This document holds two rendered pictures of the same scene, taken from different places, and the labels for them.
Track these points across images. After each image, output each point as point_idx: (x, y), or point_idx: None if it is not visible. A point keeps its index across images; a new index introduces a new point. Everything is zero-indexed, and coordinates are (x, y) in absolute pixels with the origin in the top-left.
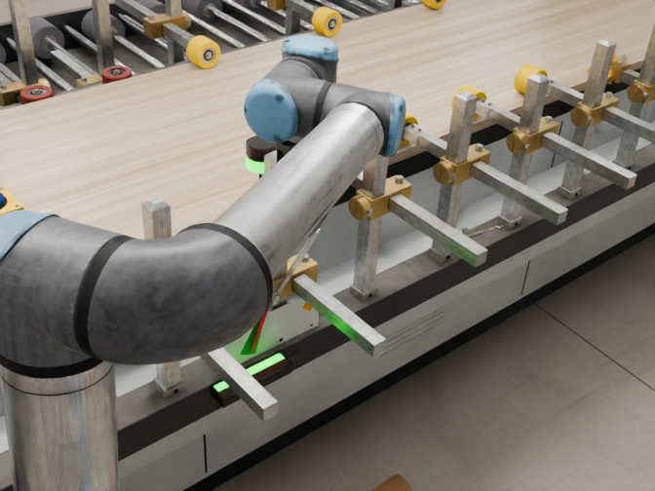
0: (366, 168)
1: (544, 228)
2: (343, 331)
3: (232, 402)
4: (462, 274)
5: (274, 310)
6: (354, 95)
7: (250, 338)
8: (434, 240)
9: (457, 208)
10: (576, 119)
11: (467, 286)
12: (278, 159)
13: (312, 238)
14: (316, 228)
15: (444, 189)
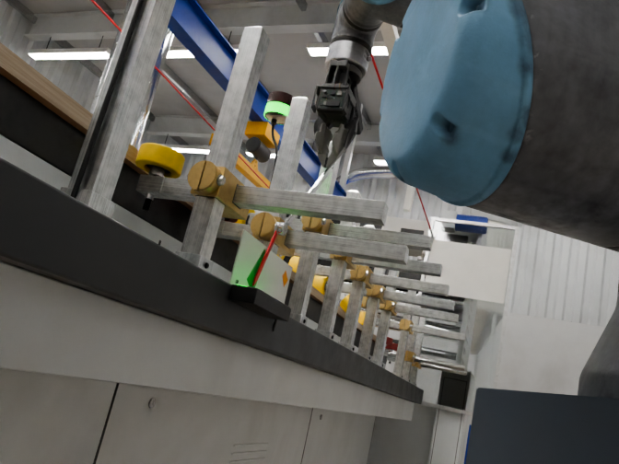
0: (320, 188)
1: (362, 368)
2: (361, 252)
3: (259, 304)
4: (337, 363)
5: (273, 252)
6: None
7: (256, 267)
8: (382, 241)
9: (341, 291)
10: (371, 290)
11: (323, 400)
12: (328, 75)
13: (328, 171)
14: (338, 155)
15: (334, 268)
